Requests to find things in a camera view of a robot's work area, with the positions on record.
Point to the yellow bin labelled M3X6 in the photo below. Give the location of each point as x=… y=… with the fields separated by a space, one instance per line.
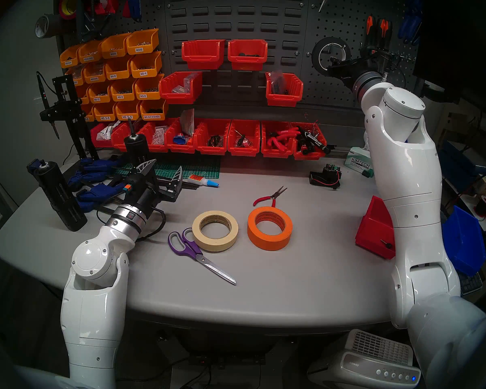
x=142 y=47

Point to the small black screw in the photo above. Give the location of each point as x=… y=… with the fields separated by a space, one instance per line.
x=386 y=243

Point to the yellow bin labelled M2.5-6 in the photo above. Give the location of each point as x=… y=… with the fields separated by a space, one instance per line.
x=104 y=114

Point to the yellow bin labelled M3-16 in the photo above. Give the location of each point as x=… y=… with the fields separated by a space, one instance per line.
x=84 y=95

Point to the green cutting mat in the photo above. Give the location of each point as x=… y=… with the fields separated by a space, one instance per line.
x=202 y=167

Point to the clear plastic parts bag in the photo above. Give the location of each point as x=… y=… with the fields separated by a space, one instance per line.
x=184 y=86

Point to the grey Coway air purifier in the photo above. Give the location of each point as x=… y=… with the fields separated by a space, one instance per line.
x=364 y=364

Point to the yellow bin labelled M4X6X5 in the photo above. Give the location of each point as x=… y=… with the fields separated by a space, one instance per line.
x=77 y=74

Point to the red tape roll yellow core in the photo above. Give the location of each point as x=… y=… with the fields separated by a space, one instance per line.
x=62 y=5

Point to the white crumpled plastic bag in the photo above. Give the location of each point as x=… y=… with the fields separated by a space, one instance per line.
x=109 y=131

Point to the black labelled tube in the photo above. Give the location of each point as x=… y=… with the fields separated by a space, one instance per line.
x=316 y=140

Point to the yellow bin labelled M3-8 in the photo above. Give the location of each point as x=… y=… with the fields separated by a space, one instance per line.
x=122 y=94

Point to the white glue bottle blue cap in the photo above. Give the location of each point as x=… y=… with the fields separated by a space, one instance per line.
x=198 y=180

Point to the grey duct tape roll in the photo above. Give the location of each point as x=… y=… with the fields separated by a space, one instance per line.
x=54 y=26

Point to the yellow bin labelled M3-12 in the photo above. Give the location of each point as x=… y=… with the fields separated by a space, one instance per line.
x=99 y=95

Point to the black cylinder with long bit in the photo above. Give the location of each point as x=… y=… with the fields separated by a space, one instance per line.
x=137 y=149

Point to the red utility knife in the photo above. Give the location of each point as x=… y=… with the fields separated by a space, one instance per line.
x=126 y=9

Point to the large blue storage bin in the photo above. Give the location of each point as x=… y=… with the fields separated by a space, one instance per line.
x=463 y=242

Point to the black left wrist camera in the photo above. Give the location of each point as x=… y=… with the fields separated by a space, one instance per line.
x=127 y=187

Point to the grey louvred wall panel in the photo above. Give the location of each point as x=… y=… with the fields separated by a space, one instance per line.
x=247 y=19

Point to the black ribbed cylinder tool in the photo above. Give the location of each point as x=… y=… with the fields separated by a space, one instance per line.
x=60 y=197

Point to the Kimtech tissue box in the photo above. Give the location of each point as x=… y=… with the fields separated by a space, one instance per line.
x=356 y=162

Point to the yellow bin labelled M3-4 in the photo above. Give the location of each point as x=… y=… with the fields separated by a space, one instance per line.
x=146 y=70

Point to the beige masking tape roll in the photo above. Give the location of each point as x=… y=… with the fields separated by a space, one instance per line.
x=214 y=247

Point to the yellow bin labelled M3X8 BAD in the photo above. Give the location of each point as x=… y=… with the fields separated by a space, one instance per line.
x=89 y=54

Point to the grey perforated pegboard panel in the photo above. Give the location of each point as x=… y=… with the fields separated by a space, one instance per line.
x=316 y=88
x=156 y=11

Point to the clear bag with black parts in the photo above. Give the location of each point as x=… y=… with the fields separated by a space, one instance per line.
x=278 y=83

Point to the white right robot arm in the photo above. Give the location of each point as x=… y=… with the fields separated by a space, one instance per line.
x=413 y=177

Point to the yellow bin labelled M4X4X6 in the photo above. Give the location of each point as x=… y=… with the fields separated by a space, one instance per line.
x=94 y=75

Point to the black small hardware pile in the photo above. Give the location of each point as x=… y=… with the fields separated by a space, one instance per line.
x=214 y=141
x=241 y=141

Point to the blue utility knife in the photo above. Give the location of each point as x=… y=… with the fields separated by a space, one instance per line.
x=135 y=3

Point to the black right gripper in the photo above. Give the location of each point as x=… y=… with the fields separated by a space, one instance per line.
x=349 y=73

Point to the black tape roll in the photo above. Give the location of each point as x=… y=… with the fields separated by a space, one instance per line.
x=318 y=62

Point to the red plastic storage bin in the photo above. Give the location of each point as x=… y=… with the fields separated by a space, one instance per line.
x=211 y=150
x=285 y=97
x=244 y=151
x=202 y=56
x=99 y=141
x=372 y=230
x=247 y=62
x=158 y=147
x=178 y=94
x=309 y=156
x=276 y=153
x=123 y=143
x=180 y=148

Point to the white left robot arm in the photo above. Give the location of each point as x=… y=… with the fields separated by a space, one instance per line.
x=93 y=323

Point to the black metal stand frame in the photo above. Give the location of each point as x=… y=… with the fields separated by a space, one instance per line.
x=67 y=108

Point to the small clear parts bag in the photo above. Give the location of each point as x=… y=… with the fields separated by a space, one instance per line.
x=160 y=135

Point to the black monitor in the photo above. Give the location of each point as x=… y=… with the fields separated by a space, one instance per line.
x=461 y=35

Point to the user manual in bag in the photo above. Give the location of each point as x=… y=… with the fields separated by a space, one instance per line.
x=187 y=122

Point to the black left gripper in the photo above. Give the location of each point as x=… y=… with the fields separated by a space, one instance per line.
x=150 y=195

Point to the orange tape roll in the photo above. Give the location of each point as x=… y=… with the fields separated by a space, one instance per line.
x=269 y=243

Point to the yellow bin labelled M3-6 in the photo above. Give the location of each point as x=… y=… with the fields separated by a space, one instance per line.
x=149 y=93

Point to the yellow bin labelled M2.5-5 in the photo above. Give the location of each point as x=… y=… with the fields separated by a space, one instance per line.
x=126 y=114

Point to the red plastic tool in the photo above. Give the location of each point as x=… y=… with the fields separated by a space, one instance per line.
x=109 y=5

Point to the yellow bin labelled M2.5-8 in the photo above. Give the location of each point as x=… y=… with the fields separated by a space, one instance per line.
x=89 y=116

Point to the yellow bin labelled M4-6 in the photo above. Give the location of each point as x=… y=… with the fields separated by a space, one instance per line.
x=117 y=73

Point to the yellow bin labelled HEX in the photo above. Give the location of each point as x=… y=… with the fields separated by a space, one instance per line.
x=154 y=113

